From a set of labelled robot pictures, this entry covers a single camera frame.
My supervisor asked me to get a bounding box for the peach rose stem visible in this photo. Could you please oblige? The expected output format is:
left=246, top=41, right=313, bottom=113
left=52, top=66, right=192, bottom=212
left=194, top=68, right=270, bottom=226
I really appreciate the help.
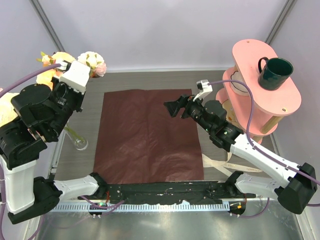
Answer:
left=36, top=51, right=83, bottom=141

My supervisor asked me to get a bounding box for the red wrapping paper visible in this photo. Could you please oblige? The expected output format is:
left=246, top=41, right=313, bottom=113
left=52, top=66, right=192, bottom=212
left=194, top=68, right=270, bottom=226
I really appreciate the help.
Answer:
left=93, top=89, right=204, bottom=184

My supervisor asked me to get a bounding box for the cream printed ribbon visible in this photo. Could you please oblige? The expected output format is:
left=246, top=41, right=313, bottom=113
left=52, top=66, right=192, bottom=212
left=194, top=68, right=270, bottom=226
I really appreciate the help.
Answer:
left=201, top=152, right=263, bottom=177

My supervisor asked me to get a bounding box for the pink rose flower bunch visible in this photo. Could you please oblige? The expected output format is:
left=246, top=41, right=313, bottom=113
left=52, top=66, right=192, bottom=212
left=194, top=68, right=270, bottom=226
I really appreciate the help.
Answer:
left=77, top=51, right=107, bottom=78

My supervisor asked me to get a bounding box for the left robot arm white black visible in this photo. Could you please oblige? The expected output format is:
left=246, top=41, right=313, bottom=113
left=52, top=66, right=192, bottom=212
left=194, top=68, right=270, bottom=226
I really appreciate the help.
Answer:
left=0, top=82, right=108, bottom=224

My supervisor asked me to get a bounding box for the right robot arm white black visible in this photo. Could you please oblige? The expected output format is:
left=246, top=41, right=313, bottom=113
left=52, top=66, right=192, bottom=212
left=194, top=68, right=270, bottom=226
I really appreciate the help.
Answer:
left=164, top=94, right=318, bottom=215

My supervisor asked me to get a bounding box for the clear glass vase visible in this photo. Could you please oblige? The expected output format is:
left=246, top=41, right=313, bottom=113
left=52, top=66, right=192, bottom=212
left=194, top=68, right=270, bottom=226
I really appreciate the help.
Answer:
left=64, top=124, right=89, bottom=151

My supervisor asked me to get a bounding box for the white bowl on shelf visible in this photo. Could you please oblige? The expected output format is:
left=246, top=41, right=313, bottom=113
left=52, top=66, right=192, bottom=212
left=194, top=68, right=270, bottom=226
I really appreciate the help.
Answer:
left=230, top=70, right=249, bottom=96

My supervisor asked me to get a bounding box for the pink three-tier wooden shelf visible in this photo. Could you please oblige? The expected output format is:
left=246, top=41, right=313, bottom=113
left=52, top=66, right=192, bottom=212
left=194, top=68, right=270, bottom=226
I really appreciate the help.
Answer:
left=215, top=39, right=302, bottom=143

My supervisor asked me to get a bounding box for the dark green mug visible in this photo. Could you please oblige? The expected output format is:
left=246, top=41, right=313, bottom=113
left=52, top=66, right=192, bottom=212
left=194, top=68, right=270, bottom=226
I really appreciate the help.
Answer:
left=257, top=57, right=294, bottom=91

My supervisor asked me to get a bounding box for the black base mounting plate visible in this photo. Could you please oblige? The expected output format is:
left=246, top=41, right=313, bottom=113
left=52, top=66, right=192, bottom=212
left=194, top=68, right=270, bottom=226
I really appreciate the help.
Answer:
left=76, top=180, right=257, bottom=205

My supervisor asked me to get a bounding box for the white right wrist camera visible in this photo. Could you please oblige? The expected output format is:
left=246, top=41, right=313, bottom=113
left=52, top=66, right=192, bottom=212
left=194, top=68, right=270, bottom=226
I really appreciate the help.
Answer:
left=192, top=79, right=213, bottom=102

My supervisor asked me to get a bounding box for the white slotted cable duct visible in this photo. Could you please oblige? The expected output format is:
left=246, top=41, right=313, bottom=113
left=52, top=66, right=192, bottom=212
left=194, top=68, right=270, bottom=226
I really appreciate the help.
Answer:
left=51, top=201, right=230, bottom=214

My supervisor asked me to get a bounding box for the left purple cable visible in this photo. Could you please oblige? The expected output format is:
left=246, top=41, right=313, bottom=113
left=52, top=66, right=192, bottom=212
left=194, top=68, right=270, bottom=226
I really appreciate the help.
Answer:
left=0, top=63, right=129, bottom=240

